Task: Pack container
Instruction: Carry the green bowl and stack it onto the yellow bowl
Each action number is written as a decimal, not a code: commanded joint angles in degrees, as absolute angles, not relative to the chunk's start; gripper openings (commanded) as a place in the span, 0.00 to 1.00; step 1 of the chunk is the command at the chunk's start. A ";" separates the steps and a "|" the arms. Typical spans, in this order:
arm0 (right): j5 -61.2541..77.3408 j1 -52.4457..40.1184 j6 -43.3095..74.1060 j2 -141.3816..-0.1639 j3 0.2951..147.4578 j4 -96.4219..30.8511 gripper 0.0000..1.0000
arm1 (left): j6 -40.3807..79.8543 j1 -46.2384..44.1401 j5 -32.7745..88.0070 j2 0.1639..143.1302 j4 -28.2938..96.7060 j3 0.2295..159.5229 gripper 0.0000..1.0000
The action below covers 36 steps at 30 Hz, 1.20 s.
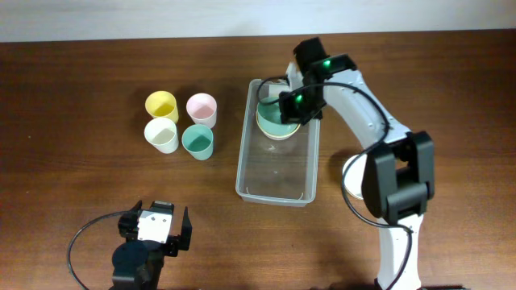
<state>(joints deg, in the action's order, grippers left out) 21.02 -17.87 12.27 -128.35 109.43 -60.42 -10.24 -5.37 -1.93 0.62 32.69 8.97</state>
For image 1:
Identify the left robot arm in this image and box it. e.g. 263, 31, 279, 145
111, 201, 193, 290

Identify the teal plastic bowl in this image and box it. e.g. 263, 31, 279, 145
256, 97, 284, 124

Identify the white label on container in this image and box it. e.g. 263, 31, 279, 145
268, 82, 291, 97

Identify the white plastic cup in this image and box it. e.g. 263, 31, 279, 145
144, 117, 179, 154

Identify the yellow plastic cup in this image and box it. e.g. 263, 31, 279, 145
144, 91, 179, 123

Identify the pink plastic cup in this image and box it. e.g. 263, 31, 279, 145
186, 93, 218, 128

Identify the teal plastic cup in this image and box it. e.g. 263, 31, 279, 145
181, 124, 214, 160

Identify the clear plastic storage container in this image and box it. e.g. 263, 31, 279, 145
235, 79, 320, 207

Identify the white plastic bowl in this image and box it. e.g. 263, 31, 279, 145
342, 155, 367, 200

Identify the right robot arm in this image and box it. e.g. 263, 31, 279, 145
278, 37, 435, 289

